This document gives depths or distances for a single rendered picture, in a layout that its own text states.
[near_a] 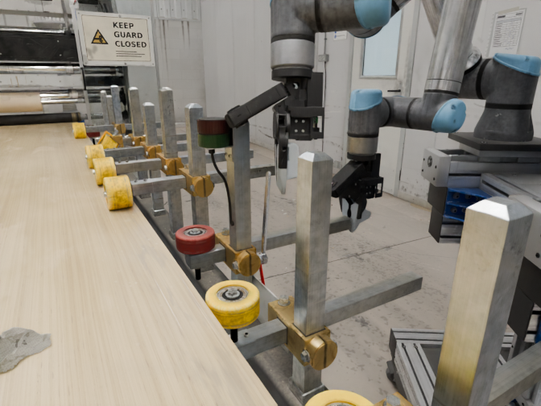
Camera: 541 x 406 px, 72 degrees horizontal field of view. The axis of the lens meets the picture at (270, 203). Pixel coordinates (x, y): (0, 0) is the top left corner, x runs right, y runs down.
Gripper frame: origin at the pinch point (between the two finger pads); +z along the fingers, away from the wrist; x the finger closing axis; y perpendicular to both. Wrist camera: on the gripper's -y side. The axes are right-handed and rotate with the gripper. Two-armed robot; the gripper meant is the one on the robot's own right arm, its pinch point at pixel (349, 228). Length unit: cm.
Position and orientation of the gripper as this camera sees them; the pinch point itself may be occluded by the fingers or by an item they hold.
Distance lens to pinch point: 101.9
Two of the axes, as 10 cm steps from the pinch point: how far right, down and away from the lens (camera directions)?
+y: 8.7, -1.6, 4.7
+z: 0.0, 9.5, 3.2
